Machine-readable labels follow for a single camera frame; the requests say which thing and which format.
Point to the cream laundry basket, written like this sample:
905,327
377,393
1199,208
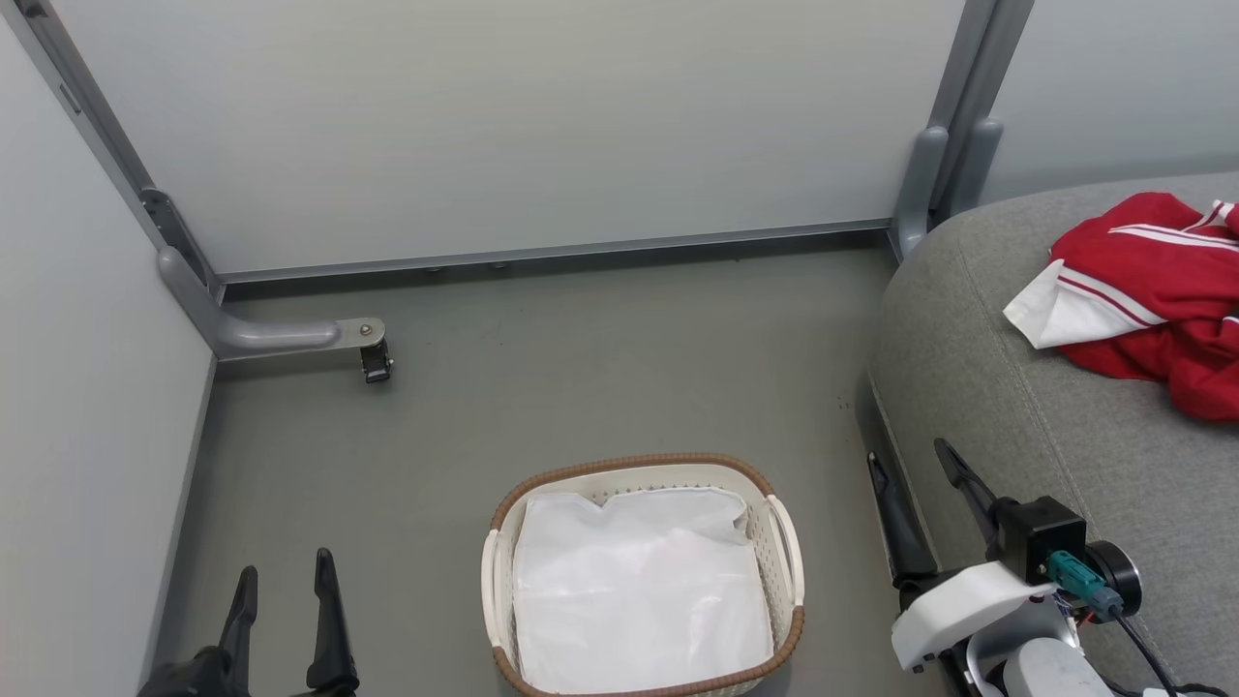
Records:
780,581

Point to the black metal caster wheel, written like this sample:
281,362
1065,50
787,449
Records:
376,366

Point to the grey partition corner post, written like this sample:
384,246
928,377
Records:
982,58

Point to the red and white garment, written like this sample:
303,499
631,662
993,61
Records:
1191,281

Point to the white cloth basket liner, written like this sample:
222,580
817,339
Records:
639,590

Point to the grey partition foot with caster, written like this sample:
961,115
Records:
281,336

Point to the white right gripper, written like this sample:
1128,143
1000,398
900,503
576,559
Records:
958,605

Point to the grey curved partition foot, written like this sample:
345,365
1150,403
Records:
918,184
976,160

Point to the grey fabric sofa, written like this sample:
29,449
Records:
987,368

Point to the grey partition floor rail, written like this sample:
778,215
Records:
581,250

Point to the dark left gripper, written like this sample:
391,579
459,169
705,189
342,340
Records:
194,678

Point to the grey partition post with bracket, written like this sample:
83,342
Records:
87,97

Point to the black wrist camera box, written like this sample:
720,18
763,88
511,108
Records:
1041,532

